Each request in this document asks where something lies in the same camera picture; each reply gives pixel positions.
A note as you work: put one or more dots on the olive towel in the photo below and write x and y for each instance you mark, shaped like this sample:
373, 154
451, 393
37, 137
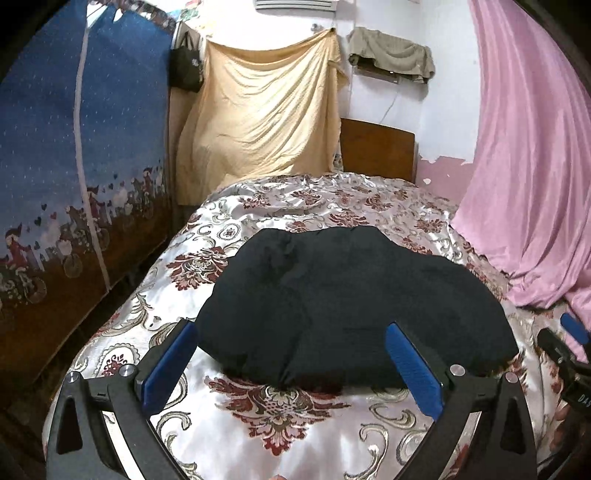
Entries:
392, 50

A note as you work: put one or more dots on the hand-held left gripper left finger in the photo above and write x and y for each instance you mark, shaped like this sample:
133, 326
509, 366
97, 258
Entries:
168, 369

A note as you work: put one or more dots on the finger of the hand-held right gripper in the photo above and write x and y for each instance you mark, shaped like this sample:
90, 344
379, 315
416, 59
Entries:
576, 328

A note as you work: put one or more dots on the wooden headboard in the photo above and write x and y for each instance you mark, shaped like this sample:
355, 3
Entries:
376, 147

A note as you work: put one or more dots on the dark padded jacket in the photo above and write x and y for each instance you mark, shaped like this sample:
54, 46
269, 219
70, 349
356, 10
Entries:
351, 300

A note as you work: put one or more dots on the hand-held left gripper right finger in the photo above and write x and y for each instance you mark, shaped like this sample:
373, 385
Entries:
413, 369

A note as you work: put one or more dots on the cream hanging cloth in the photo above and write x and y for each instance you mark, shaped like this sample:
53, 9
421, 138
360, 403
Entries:
263, 110

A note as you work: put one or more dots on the pink curtain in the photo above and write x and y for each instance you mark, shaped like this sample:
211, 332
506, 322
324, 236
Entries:
521, 161

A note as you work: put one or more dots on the black hanging bag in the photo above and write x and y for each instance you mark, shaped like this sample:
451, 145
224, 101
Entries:
185, 64

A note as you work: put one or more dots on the blue printed wardrobe cover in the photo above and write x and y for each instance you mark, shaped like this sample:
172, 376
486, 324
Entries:
41, 138

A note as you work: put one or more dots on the floral satin bedspread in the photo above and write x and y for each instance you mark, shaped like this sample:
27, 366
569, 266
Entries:
258, 438

